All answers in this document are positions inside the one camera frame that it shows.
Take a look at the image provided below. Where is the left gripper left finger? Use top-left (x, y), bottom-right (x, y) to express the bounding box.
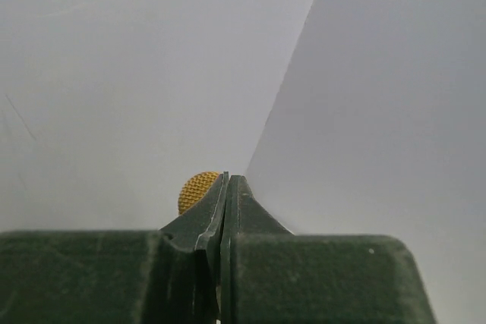
top-left (1, 173), bottom-right (229, 323)

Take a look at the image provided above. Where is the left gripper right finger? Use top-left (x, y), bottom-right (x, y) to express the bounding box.
top-left (220, 175), bottom-right (435, 323)

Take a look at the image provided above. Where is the gold microphone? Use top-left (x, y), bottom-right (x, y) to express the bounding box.
top-left (178, 171), bottom-right (219, 215)

